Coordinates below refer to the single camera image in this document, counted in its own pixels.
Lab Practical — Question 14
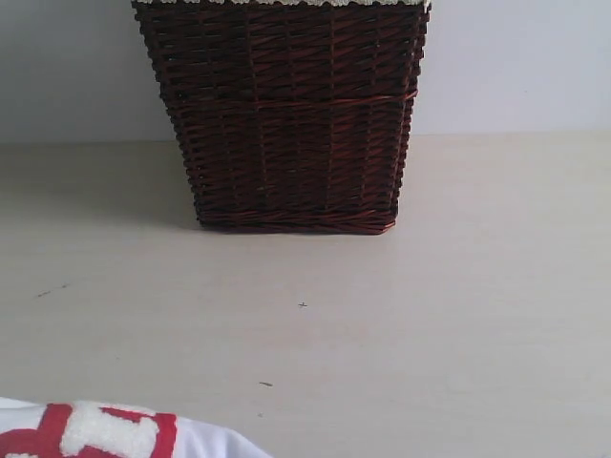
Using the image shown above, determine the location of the dark brown wicker basket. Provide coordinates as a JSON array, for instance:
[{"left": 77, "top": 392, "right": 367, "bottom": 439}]
[{"left": 132, "top": 1, "right": 432, "bottom": 235}]

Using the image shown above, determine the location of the white t-shirt with red lettering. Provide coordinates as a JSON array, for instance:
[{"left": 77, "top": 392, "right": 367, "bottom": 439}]
[{"left": 1, "top": 398, "right": 269, "bottom": 458}]

